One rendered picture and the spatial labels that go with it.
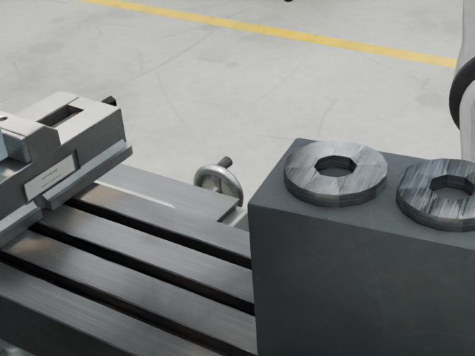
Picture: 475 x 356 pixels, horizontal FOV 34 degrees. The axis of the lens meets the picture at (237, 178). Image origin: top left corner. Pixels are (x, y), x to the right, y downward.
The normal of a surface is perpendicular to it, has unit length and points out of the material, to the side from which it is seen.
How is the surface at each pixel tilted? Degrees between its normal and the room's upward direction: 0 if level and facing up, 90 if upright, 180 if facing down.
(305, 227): 90
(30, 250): 0
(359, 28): 0
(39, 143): 90
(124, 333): 0
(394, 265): 90
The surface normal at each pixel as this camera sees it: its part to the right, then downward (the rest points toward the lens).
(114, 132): 0.82, 0.26
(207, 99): -0.07, -0.84
